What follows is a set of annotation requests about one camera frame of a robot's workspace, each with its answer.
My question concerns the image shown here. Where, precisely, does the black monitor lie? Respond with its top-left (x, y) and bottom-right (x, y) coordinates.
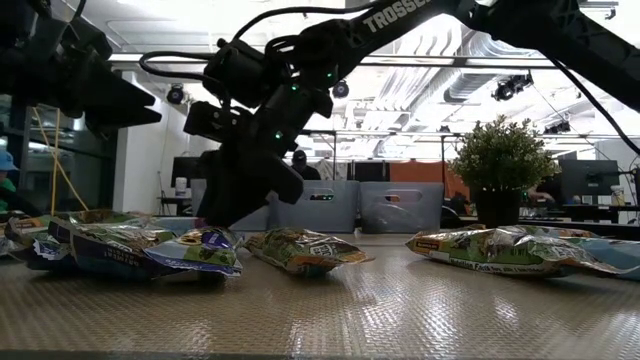
top-left (558, 158), bottom-right (621, 198)
top-left (170, 155), bottom-right (206, 190)
top-left (349, 160), bottom-right (391, 182)

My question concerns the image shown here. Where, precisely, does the grey-bordered silicone baking mat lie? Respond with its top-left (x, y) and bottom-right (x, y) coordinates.
top-left (0, 227), bottom-right (640, 360)

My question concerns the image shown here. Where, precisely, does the green snack bag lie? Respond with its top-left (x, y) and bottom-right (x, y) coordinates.
top-left (404, 224), bottom-right (624, 279)

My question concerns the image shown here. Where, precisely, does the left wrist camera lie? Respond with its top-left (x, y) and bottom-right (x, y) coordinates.
top-left (67, 17), bottom-right (115, 60)

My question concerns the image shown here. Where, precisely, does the blue oatmeal raisin granola bar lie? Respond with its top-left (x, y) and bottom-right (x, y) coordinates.
top-left (47, 215), bottom-right (179, 281)
top-left (143, 225), bottom-right (245, 279)
top-left (7, 217), bottom-right (76, 274)

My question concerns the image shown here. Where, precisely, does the person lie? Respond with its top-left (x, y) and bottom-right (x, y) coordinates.
top-left (289, 148), bottom-right (323, 182)
top-left (0, 148), bottom-right (22, 215)
top-left (524, 172), bottom-right (566, 206)

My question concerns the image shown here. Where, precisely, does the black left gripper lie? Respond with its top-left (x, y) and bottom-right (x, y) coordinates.
top-left (29, 24), bottom-right (163, 141)

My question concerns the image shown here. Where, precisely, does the black background desk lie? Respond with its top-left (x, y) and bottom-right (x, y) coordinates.
top-left (519, 202), bottom-right (640, 239)

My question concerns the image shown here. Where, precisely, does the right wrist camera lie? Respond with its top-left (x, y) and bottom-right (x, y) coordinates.
top-left (183, 99), bottom-right (254, 147)

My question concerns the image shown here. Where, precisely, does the orange partition panel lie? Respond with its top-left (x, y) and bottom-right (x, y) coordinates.
top-left (388, 160), bottom-right (471, 201)

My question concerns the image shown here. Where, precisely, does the white draped cloth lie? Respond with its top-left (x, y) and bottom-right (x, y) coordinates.
top-left (319, 158), bottom-right (351, 181)

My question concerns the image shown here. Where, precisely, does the potted green plant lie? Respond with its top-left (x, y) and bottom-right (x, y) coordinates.
top-left (448, 114), bottom-right (560, 230)

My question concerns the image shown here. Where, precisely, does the yellow hanging cord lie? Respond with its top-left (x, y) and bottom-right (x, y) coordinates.
top-left (31, 106), bottom-right (90, 213)

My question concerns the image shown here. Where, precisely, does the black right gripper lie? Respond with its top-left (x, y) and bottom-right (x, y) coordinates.
top-left (198, 107), bottom-right (311, 228)

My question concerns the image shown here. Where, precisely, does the black camera cable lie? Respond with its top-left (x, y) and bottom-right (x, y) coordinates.
top-left (138, 4), bottom-right (371, 101)

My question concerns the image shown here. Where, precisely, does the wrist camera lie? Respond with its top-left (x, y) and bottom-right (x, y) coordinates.
top-left (183, 99), bottom-right (254, 147)
top-left (67, 17), bottom-right (115, 60)

